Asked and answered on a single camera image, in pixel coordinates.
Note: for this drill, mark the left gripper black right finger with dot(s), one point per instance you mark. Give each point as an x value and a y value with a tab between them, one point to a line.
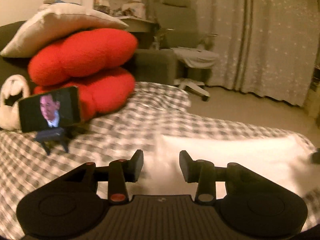
201	172

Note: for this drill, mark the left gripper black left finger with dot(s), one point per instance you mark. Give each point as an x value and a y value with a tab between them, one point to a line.
123	171

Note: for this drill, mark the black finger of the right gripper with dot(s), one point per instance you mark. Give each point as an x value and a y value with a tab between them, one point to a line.
315	157

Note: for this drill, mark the white Pooh t-shirt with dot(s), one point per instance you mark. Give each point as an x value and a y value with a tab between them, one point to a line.
285	161

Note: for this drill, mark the grey checkered bed quilt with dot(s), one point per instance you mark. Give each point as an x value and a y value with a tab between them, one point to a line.
153	110

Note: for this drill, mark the black phone stand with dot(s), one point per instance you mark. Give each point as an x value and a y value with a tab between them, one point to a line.
58	134

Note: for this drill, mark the smartphone playing video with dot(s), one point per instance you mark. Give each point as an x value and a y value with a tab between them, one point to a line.
53	109

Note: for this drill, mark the red knitted cushion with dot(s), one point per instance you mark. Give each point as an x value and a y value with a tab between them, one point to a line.
92	61

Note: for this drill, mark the grey garment on chair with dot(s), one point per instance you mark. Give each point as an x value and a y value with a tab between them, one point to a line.
196	58

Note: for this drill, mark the grey star curtain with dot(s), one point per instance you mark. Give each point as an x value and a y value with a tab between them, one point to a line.
265	47

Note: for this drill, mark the white flower plush cushion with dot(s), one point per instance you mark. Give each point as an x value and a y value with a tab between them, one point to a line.
14	89

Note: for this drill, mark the white desk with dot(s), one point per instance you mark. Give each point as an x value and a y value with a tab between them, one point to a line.
138	25

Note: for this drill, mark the grey office chair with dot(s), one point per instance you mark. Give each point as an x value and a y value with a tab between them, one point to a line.
177	27

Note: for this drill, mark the beige pillow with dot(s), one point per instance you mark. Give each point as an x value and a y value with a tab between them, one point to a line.
56	21

